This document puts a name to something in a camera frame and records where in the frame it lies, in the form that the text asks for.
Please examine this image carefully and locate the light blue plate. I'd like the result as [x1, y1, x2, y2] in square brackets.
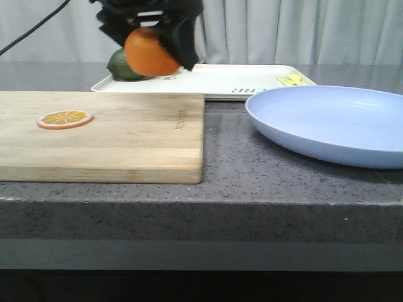
[246, 86, 402, 169]

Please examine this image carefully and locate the wooden cutting board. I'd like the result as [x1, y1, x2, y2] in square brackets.
[1, 91, 205, 184]

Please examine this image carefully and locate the orange slice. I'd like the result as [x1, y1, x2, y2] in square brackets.
[36, 110, 94, 130]

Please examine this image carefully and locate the black cable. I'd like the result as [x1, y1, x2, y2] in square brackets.
[0, 0, 71, 55]

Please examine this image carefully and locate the cream rectangular tray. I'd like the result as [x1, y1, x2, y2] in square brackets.
[91, 64, 315, 101]

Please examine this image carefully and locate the green lime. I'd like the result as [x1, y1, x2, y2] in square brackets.
[106, 48, 146, 81]

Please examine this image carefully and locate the orange fruit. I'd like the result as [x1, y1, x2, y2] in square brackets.
[123, 27, 181, 77]

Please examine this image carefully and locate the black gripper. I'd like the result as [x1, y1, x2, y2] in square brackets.
[96, 1, 203, 71]

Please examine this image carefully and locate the grey curtain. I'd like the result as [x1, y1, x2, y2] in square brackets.
[1, 0, 402, 65]

